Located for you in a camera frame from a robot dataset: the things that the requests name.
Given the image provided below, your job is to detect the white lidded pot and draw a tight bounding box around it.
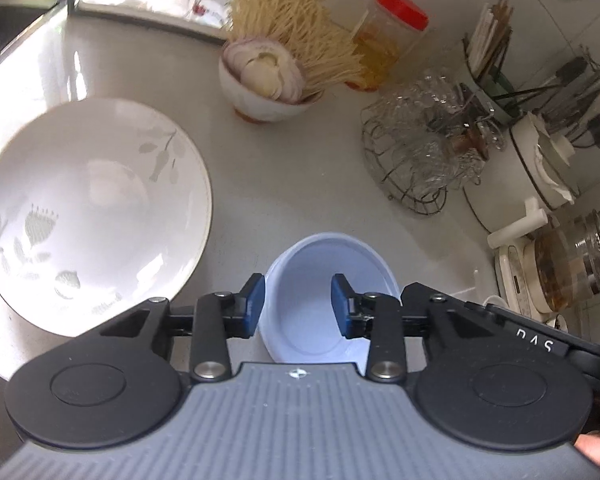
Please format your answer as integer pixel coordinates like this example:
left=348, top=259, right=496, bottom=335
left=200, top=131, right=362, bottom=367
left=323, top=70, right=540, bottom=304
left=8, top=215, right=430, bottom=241
left=461, top=111, right=582, bottom=235

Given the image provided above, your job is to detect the white bowl with red foot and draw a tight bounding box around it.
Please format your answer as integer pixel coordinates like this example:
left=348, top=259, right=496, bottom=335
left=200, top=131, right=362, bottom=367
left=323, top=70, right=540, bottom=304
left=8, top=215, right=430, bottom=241
left=217, top=40, right=326, bottom=124

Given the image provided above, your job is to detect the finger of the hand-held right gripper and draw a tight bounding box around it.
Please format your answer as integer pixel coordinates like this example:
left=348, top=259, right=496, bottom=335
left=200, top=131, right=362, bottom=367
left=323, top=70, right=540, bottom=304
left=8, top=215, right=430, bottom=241
left=400, top=281, right=491, bottom=322

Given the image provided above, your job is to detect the chopstick holder with chopsticks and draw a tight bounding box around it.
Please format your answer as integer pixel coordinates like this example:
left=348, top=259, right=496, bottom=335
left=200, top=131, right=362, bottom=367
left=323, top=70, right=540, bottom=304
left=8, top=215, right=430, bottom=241
left=461, top=0, right=532, bottom=127

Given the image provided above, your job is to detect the cut red onion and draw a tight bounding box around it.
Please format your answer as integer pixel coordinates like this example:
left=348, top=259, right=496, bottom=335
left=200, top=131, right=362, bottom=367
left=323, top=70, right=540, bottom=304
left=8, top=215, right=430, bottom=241
left=224, top=38, right=307, bottom=104

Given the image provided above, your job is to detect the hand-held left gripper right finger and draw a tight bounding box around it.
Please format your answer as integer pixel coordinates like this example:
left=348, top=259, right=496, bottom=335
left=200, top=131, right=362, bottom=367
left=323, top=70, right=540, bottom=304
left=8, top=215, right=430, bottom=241
left=330, top=273, right=503, bottom=383

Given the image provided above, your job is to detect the small white bowl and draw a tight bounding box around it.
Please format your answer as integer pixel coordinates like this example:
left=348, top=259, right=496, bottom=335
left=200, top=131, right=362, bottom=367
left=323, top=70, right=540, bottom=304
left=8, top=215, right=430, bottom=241
left=257, top=231, right=402, bottom=377

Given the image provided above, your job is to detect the wire basket of glass cups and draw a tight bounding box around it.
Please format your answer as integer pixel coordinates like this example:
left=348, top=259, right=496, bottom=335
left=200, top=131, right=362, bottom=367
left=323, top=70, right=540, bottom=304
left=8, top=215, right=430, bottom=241
left=360, top=66, right=487, bottom=217

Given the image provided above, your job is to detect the glass teapot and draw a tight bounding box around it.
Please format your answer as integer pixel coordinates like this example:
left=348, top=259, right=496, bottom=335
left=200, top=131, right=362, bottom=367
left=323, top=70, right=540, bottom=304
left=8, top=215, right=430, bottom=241
left=530, top=206, right=600, bottom=314

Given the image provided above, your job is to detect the person's right forearm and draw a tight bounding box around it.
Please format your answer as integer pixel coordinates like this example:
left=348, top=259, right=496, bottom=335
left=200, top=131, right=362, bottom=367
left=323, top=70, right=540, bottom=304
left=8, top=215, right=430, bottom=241
left=572, top=425, right=600, bottom=476

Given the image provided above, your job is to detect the bundle of thin yellow sticks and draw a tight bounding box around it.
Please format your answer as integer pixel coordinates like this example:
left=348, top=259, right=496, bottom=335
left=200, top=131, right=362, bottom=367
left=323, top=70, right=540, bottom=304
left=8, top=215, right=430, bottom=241
left=226, top=0, right=367, bottom=102

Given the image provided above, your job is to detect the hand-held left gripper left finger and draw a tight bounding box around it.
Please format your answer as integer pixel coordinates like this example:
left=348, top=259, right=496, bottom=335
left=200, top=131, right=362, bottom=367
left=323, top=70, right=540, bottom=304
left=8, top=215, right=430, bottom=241
left=99, top=273, right=267, bottom=382

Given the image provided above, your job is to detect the clear jar with red lid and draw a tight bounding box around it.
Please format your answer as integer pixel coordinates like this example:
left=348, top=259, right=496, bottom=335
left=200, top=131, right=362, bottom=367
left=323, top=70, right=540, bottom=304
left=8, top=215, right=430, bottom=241
left=346, top=0, right=430, bottom=92

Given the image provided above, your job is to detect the white floral plate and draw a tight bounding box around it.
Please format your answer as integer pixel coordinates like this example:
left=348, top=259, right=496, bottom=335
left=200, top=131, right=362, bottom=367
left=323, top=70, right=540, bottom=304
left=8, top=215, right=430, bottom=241
left=0, top=97, right=214, bottom=339

